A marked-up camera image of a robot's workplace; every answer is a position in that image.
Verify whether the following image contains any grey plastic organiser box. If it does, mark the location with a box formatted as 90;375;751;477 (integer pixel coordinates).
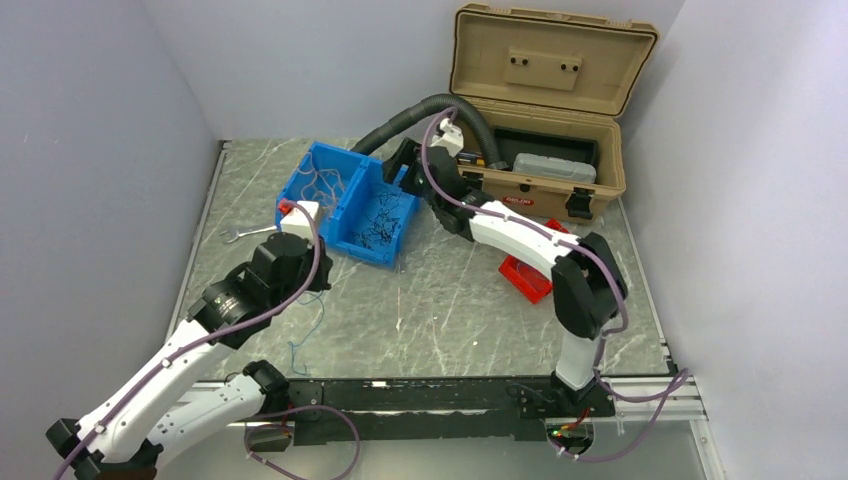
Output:
512;153;597;183

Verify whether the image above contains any silver wrench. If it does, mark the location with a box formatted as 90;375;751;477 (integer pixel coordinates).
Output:
219;224;277;244

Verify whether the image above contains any yellow black device in case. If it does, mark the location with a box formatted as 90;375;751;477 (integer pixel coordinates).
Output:
456;152;486;166

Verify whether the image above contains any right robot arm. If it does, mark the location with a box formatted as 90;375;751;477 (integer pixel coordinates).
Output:
382;139;627;415

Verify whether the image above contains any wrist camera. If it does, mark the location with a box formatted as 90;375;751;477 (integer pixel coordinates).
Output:
277;199;322;241
429;117;464;157

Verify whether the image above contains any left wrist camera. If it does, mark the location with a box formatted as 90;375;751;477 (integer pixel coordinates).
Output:
277;199;322;241

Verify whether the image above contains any grey corrugated hose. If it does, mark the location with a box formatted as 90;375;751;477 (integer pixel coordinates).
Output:
350;91;510;172

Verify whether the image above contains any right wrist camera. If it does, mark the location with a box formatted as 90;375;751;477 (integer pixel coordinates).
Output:
429;117;464;157

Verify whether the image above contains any blue double storage bin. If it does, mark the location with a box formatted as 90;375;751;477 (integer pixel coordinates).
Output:
276;142;420;269

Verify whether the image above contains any black tray in case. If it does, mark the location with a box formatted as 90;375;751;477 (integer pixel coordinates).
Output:
493;127;599;168

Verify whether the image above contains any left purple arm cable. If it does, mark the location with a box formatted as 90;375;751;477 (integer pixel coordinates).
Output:
52;201;362;480

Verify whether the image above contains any red storage bin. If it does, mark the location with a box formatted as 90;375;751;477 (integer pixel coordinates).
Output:
498;255;553;304

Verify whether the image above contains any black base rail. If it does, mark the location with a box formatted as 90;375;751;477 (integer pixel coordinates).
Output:
254;375;616;446

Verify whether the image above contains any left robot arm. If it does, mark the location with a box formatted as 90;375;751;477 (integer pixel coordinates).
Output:
46;232;333;479

